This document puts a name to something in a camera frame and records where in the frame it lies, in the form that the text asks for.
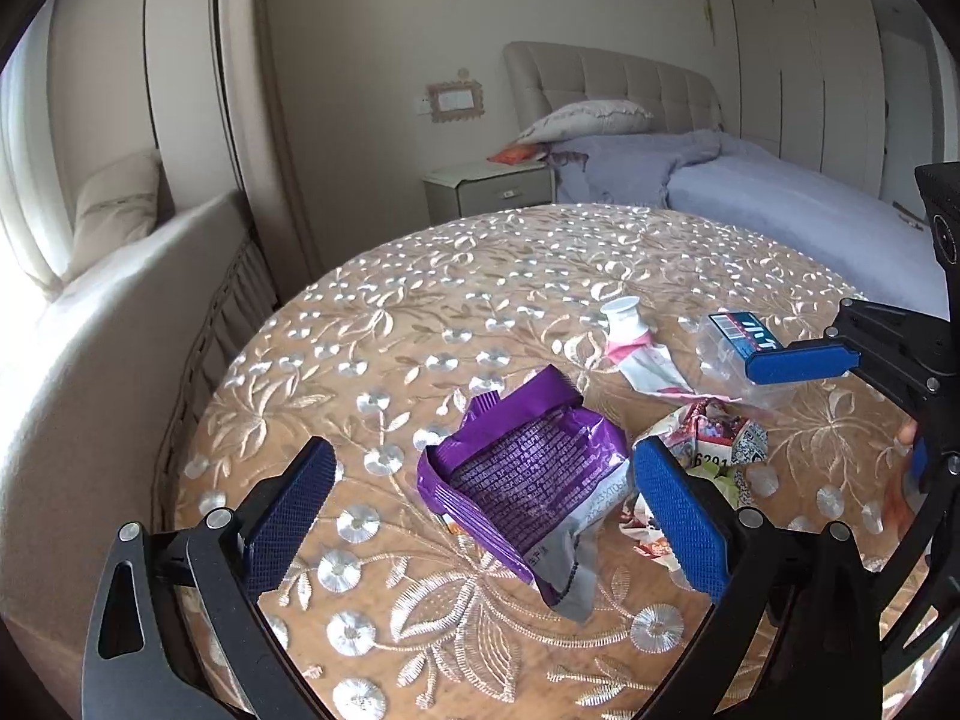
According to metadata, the white pink squeezed tube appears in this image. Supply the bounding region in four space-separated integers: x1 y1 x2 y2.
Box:
600 297 695 398

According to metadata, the bed with grey sheet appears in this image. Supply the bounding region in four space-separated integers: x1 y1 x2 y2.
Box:
551 127 953 316

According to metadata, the beige wardrobe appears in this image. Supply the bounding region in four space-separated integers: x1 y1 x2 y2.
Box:
725 0 935 203

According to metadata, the white curtain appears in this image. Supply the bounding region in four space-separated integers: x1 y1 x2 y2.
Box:
0 0 72 302

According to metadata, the colourful paper wrapper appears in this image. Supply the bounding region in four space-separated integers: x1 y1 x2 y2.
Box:
621 399 773 563

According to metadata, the person's right hand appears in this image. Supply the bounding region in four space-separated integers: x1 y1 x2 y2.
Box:
883 418 922 537

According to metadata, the beige nightstand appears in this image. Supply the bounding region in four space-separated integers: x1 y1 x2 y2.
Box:
421 160 557 224

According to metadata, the purple snack bag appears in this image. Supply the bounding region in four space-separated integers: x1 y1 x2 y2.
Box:
417 364 632 623

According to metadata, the beige frilled pillow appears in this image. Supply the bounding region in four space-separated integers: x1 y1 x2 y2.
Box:
514 100 655 147

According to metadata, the blue pack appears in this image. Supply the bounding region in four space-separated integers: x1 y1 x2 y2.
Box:
695 310 797 410

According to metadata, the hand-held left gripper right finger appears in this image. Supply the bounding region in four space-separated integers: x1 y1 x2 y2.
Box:
634 435 886 720

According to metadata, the cream cushion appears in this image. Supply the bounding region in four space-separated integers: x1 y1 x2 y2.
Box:
70 148 164 276

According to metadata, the framed wall switch panel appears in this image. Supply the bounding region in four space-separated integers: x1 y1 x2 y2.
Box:
425 69 485 123

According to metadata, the beige sofa with cushion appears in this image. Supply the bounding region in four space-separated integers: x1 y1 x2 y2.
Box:
0 190 282 698

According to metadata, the grey duvet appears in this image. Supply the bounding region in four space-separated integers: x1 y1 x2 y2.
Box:
551 129 773 207

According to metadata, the embroidered beige tablecloth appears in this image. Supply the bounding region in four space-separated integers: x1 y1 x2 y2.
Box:
172 202 947 720

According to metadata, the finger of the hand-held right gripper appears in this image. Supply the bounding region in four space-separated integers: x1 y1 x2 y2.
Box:
744 298 960 428
876 390 960 661

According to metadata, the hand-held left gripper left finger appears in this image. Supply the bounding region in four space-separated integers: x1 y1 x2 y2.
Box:
81 436 337 720

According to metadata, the beige upholstered headboard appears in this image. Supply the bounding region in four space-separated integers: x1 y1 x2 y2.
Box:
502 41 725 147

